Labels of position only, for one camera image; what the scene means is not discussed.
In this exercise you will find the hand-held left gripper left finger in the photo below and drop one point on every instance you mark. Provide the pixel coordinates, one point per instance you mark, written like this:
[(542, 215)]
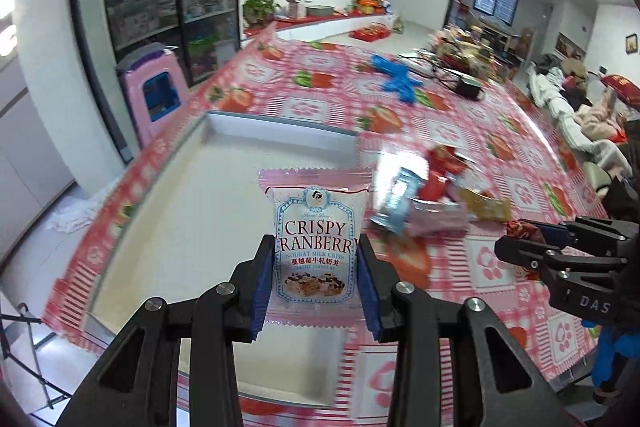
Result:
[(263, 287)]

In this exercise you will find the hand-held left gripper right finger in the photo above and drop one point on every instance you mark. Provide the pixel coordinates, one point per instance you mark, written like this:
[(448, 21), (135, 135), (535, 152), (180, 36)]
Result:
[(367, 292)]

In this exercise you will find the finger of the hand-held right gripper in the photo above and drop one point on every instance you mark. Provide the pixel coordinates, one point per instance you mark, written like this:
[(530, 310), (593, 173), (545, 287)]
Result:
[(540, 257), (557, 234)]

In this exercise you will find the red candy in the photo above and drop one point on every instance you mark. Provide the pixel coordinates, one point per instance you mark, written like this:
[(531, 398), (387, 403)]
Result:
[(446, 159), (432, 188), (525, 231)]

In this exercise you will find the pink white snack packet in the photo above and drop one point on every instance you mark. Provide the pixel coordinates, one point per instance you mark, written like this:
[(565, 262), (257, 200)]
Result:
[(440, 218), (315, 217)]

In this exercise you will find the white box with grey rim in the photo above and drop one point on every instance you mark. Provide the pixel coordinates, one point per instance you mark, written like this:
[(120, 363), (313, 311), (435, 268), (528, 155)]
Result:
[(190, 207)]

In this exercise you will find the person's right hand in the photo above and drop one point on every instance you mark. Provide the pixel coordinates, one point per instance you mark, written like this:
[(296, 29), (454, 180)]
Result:
[(617, 357)]

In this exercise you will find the yellow snack packet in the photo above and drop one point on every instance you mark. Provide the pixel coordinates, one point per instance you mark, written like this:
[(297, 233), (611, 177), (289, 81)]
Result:
[(485, 206)]

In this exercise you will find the silver blue snack packet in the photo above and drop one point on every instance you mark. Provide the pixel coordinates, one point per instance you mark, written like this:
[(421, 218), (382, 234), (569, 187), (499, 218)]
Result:
[(396, 202)]

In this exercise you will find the sofa with clothes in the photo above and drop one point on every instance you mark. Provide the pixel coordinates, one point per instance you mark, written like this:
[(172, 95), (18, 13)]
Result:
[(590, 122)]

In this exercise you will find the strawberry print pink tablecloth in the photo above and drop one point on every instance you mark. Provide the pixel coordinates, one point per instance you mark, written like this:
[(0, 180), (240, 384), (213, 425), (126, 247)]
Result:
[(320, 107)]

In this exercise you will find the white side table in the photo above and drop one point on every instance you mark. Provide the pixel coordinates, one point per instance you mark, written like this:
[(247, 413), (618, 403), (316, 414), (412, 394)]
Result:
[(500, 38)]

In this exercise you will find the heap of snack bags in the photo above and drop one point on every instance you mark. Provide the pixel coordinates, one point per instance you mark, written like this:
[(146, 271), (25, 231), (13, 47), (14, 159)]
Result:
[(462, 52)]

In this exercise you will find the white cloth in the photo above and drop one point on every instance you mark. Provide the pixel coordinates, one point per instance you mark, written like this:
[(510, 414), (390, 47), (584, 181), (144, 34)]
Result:
[(70, 217)]

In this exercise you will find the blue disposable glove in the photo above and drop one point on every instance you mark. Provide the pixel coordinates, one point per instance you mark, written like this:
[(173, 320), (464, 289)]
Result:
[(405, 88), (389, 64)]

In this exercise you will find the pink plastic stool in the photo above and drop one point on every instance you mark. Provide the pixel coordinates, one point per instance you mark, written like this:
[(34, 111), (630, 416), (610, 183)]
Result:
[(137, 107)]

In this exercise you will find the red gift boxes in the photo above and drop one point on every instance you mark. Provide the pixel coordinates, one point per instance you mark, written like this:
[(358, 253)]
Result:
[(370, 32)]

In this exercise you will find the green potted plant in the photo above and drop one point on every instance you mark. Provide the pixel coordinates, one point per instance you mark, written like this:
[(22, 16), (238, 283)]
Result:
[(259, 11)]

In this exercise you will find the flat grey box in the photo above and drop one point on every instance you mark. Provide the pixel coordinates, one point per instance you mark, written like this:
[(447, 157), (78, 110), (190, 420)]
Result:
[(320, 12)]

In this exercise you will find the open cardboard box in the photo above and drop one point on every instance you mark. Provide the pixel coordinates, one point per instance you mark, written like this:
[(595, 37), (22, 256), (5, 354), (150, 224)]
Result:
[(295, 7)]

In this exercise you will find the framed wall picture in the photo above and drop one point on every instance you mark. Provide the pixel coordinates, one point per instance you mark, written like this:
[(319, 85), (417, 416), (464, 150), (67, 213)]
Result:
[(570, 46)]

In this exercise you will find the black metal folding frame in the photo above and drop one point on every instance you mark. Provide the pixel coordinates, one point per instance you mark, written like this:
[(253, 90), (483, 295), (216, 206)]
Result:
[(22, 357)]

